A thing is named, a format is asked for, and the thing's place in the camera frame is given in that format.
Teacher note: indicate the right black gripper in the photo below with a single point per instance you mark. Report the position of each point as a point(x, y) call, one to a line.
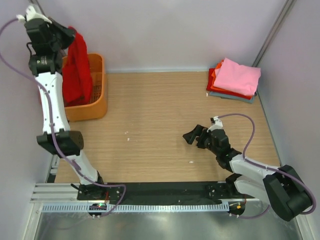
point(200, 137)

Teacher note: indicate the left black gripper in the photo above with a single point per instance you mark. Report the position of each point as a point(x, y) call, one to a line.
point(63, 34)

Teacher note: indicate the red t shirt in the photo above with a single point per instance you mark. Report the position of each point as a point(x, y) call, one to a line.
point(77, 86)
point(211, 88)

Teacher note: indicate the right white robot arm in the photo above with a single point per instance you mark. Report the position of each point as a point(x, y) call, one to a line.
point(279, 187)

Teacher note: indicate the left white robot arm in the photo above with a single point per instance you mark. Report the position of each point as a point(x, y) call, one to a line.
point(57, 138)

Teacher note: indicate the folded grey t shirt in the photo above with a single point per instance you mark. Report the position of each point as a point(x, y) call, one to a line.
point(231, 97)

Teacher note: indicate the folded red t shirt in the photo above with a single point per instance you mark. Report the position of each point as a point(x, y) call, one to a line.
point(211, 88)

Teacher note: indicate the folded pink t shirt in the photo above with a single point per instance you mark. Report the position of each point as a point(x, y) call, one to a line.
point(237, 78)

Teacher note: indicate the orange plastic basket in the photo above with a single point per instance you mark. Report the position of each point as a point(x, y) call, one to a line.
point(98, 105)

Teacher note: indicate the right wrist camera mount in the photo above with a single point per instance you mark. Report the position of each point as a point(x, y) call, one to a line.
point(216, 124)

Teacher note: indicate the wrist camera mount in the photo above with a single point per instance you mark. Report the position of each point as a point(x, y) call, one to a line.
point(216, 124)
point(32, 12)

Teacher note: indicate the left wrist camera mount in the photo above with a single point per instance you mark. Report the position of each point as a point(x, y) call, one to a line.
point(32, 12)

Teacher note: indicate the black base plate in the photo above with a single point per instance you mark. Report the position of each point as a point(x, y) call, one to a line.
point(161, 193)

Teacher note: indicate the white slotted cable duct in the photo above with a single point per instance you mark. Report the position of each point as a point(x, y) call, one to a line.
point(85, 207)

